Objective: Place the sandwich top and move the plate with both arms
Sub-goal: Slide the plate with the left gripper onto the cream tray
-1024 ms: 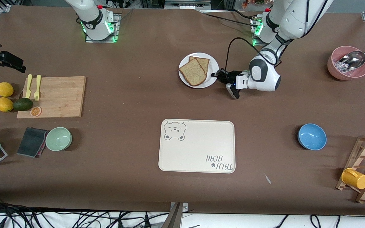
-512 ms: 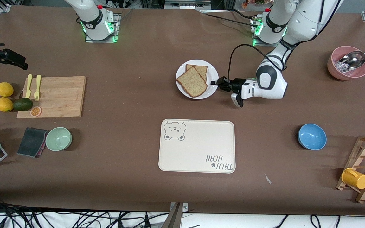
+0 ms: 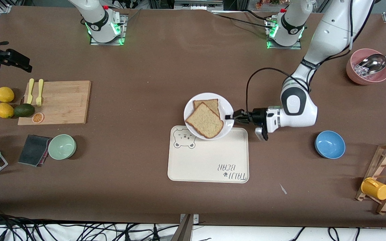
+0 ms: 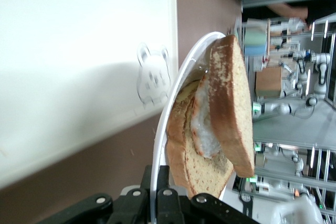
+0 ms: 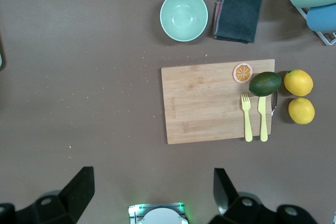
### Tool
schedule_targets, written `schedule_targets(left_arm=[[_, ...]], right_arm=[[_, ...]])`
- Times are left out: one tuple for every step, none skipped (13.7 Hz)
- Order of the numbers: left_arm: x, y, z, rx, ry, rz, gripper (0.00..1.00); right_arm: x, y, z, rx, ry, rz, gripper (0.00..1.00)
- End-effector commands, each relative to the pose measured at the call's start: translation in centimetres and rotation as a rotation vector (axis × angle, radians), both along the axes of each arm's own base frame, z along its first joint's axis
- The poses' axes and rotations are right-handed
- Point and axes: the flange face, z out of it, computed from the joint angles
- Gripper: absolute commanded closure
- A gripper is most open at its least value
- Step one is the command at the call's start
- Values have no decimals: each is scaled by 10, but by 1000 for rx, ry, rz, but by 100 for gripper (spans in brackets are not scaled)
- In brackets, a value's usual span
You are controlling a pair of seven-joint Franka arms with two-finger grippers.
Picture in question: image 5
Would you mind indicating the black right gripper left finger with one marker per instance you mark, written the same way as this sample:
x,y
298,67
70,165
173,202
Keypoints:
x,y
77,192

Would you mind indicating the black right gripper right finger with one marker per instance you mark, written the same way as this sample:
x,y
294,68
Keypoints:
x,y
224,192

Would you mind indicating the yellow plastic fork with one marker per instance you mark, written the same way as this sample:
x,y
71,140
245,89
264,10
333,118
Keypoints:
x,y
248,121

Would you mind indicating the yellow plastic knife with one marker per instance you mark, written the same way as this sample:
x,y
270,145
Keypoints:
x,y
263,121

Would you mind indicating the wooden cutting board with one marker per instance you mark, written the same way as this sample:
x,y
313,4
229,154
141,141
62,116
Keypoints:
x,y
204,103

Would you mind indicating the yellow lemon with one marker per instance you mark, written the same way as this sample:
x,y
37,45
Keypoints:
x,y
301,110
298,83

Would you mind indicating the green avocado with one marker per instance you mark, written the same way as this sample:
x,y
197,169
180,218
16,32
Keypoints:
x,y
265,83

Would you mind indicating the toy orange slice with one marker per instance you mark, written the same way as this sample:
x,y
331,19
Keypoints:
x,y
242,73

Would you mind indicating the dark grey cloth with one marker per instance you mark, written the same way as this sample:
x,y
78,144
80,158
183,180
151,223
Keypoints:
x,y
240,14

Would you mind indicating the pink cloth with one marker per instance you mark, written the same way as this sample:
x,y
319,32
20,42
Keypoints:
x,y
218,11

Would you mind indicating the pale green bowl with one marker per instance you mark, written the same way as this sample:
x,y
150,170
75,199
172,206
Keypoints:
x,y
183,15

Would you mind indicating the blue cup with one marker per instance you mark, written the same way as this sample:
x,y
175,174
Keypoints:
x,y
323,18

